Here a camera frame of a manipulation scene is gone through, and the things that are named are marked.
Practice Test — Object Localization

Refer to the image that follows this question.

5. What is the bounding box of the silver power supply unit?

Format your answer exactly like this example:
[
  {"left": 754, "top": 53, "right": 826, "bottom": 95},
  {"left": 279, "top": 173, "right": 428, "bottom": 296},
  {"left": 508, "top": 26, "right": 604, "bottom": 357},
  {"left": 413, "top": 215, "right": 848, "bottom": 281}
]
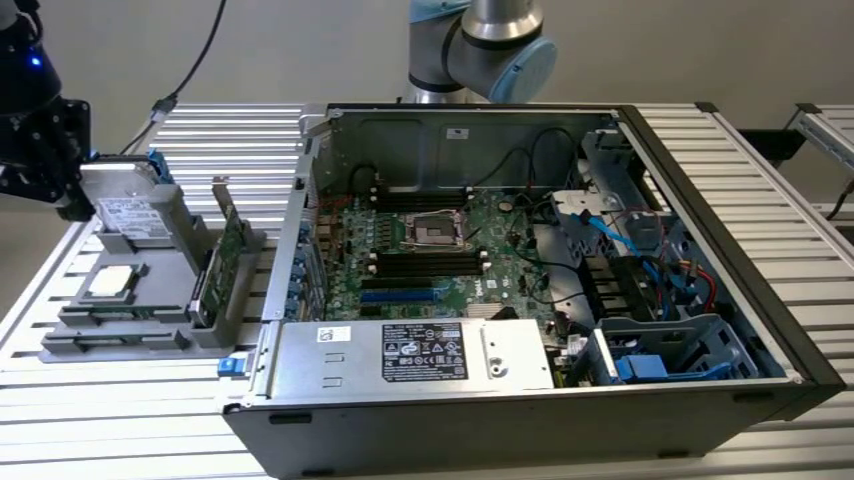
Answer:
[{"left": 264, "top": 318, "right": 559, "bottom": 397}]

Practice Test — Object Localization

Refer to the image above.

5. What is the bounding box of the black open PC case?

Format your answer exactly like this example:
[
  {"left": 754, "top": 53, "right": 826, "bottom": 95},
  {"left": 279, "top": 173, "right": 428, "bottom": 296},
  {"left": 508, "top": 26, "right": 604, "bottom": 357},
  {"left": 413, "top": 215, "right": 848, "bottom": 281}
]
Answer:
[{"left": 221, "top": 101, "right": 848, "bottom": 480}]

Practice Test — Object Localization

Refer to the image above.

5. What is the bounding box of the blue disk caddy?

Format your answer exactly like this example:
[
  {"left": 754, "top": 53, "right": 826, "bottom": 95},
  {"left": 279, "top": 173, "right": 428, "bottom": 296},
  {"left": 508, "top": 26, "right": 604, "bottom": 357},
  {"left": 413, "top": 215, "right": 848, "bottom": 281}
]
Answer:
[{"left": 615, "top": 353, "right": 670, "bottom": 385}]

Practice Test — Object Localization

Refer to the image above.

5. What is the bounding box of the green graphics card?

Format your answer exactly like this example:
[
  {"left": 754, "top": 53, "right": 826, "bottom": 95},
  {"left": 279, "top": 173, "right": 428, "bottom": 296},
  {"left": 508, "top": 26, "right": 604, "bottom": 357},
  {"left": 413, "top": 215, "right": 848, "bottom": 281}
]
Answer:
[{"left": 188, "top": 174, "right": 247, "bottom": 327}]

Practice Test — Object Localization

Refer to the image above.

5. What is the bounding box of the black cable with connector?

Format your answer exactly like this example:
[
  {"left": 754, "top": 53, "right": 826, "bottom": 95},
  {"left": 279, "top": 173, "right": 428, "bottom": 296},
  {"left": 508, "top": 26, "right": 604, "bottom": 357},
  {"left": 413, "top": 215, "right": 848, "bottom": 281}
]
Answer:
[{"left": 117, "top": 0, "right": 229, "bottom": 154}]

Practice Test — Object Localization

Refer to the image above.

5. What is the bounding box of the CPU socket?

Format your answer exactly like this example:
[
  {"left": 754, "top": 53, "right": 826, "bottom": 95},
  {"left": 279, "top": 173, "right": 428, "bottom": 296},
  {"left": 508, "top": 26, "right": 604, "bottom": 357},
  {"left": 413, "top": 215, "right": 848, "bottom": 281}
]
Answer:
[{"left": 397, "top": 208, "right": 469, "bottom": 250}]

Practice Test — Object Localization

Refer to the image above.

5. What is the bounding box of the hard disk with blue bracket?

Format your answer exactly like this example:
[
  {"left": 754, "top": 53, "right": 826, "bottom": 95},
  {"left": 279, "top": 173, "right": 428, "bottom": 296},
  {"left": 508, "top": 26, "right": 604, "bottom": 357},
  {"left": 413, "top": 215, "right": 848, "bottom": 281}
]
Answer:
[{"left": 78, "top": 148, "right": 176, "bottom": 242}]

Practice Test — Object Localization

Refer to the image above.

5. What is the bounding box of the green RAM stick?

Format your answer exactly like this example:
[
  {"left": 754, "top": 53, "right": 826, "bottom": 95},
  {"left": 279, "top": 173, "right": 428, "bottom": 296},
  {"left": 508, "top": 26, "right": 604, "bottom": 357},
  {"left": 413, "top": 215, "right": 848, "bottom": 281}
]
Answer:
[{"left": 80, "top": 308, "right": 160, "bottom": 322}]

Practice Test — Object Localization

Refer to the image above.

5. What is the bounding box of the blue expansion slot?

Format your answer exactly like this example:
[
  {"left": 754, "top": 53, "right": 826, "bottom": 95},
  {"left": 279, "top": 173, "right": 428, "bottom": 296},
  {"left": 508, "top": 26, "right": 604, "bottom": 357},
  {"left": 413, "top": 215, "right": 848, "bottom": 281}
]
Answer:
[{"left": 359, "top": 290, "right": 436, "bottom": 304}]

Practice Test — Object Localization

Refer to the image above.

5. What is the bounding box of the gray parts rack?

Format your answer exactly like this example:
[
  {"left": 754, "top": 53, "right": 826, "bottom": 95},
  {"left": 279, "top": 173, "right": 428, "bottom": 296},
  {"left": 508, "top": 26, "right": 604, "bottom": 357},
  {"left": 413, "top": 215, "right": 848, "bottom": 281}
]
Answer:
[{"left": 36, "top": 183, "right": 269, "bottom": 364}]

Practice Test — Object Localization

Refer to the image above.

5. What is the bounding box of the silver metal disk bay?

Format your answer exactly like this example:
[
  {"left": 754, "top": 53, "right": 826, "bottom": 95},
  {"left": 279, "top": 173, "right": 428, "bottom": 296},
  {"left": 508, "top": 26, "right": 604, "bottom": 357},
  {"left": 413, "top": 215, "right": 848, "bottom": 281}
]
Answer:
[{"left": 551, "top": 128, "right": 676, "bottom": 262}]

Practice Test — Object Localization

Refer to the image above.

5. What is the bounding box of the long black wire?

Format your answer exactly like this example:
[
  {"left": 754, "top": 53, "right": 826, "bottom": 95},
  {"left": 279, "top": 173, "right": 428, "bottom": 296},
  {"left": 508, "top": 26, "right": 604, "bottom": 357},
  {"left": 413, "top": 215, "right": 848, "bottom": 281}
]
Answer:
[{"left": 497, "top": 126, "right": 583, "bottom": 202}]

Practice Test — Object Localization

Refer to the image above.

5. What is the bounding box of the green motherboard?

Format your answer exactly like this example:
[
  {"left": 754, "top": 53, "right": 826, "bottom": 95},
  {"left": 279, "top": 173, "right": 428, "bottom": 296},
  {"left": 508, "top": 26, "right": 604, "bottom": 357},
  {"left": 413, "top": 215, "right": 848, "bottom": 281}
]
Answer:
[{"left": 311, "top": 188, "right": 576, "bottom": 332}]

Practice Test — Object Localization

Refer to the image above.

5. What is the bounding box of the silver CPU chip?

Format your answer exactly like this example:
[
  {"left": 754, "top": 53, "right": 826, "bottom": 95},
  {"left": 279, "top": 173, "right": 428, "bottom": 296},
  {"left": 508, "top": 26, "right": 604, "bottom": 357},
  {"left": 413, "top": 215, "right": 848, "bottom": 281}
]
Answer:
[{"left": 84, "top": 263, "right": 146, "bottom": 302}]

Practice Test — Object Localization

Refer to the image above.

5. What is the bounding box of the black RAM slot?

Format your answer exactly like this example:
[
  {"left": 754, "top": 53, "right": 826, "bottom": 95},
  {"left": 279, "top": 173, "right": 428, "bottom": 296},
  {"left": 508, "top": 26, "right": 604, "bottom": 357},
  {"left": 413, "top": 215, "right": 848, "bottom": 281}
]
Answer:
[
  {"left": 369, "top": 192, "right": 468, "bottom": 201},
  {"left": 369, "top": 197, "right": 468, "bottom": 206},
  {"left": 369, "top": 257, "right": 488, "bottom": 267},
  {"left": 369, "top": 201, "right": 469, "bottom": 211},
  {"left": 369, "top": 187, "right": 468, "bottom": 196},
  {"left": 369, "top": 262, "right": 489, "bottom": 272},
  {"left": 369, "top": 267, "right": 492, "bottom": 277},
  {"left": 369, "top": 252, "right": 487, "bottom": 262}
]

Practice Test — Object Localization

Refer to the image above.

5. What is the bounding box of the gray plastic disk bay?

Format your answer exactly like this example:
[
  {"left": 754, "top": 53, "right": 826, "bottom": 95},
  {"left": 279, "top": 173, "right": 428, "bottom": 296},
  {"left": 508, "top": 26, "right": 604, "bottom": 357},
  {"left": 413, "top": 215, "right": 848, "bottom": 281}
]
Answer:
[{"left": 591, "top": 313, "right": 763, "bottom": 387}]

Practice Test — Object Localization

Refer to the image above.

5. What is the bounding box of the blue SATA wire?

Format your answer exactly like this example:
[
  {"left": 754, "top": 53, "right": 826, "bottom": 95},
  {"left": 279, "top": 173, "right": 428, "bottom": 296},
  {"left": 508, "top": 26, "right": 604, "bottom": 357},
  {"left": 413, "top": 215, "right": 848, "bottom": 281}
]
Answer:
[{"left": 577, "top": 209, "right": 699, "bottom": 321}]

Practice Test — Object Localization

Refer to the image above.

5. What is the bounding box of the neighbouring metal slat table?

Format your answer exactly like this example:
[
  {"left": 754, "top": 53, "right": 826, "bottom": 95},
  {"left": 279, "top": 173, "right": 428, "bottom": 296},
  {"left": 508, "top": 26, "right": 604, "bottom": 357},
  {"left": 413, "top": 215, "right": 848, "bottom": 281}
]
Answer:
[{"left": 735, "top": 102, "right": 854, "bottom": 222}]

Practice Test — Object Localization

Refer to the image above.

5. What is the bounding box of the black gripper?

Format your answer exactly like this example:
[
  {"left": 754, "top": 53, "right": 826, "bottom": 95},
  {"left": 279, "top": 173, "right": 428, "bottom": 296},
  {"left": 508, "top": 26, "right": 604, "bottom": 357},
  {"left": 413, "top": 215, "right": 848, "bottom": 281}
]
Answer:
[{"left": 0, "top": 22, "right": 96, "bottom": 224}]

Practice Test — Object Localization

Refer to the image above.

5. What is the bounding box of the silver chipset heatsink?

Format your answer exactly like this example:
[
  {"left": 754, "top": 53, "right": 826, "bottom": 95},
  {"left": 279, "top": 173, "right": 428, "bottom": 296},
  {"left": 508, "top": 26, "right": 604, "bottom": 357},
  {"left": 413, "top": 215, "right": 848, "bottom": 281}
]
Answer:
[{"left": 464, "top": 303, "right": 520, "bottom": 322}]

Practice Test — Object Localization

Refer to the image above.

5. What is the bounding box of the short black wire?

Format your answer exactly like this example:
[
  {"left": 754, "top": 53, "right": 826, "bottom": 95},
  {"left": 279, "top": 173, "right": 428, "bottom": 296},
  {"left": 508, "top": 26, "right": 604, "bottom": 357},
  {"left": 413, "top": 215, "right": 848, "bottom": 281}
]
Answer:
[{"left": 348, "top": 164, "right": 383, "bottom": 197}]

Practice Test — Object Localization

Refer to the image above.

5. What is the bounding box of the red wire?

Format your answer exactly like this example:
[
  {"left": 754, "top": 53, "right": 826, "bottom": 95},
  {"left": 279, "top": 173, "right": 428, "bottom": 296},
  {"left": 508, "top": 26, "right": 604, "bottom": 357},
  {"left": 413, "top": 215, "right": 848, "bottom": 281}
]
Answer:
[{"left": 690, "top": 263, "right": 720, "bottom": 312}]

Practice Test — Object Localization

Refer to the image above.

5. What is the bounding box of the blue case latch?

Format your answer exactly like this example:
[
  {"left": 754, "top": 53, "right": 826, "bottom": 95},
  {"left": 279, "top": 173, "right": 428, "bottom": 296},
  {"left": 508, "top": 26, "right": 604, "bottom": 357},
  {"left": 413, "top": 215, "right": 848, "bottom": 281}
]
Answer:
[{"left": 215, "top": 351, "right": 252, "bottom": 377}]

